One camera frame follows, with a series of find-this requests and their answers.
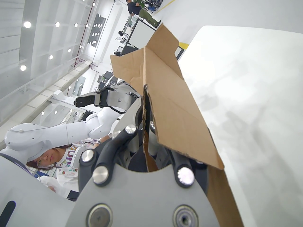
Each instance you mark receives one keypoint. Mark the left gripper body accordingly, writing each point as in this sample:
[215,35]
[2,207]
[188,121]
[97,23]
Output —
[118,100]

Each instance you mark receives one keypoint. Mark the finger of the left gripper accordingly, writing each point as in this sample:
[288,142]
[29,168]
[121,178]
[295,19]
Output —
[87,100]

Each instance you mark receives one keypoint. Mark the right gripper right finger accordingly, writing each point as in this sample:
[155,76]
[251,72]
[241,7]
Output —
[183,166]

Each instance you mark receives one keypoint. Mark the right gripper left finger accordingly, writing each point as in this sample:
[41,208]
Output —
[118,140]

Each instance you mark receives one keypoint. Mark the small brown carton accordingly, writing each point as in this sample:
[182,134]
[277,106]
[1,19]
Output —
[175,109]

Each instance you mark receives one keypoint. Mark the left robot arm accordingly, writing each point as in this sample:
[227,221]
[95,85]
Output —
[59,131]

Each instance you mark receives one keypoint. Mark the person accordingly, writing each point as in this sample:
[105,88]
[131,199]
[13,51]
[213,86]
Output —
[67,174]
[133,8]

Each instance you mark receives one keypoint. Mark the white partition panel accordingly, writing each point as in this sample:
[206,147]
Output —
[142,32]

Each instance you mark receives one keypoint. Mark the green potted plant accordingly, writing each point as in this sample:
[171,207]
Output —
[138,2]

